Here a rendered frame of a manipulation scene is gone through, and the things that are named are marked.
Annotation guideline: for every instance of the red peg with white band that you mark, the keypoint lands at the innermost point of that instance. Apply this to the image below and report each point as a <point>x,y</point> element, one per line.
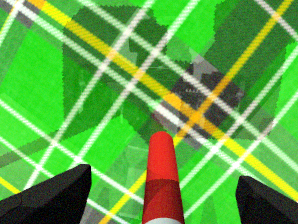
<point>162,197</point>

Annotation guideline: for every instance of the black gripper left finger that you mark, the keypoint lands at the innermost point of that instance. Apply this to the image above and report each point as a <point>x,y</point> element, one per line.
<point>59,200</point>

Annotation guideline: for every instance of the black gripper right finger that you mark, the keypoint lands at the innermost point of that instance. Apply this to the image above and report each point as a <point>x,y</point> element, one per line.
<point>259,204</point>

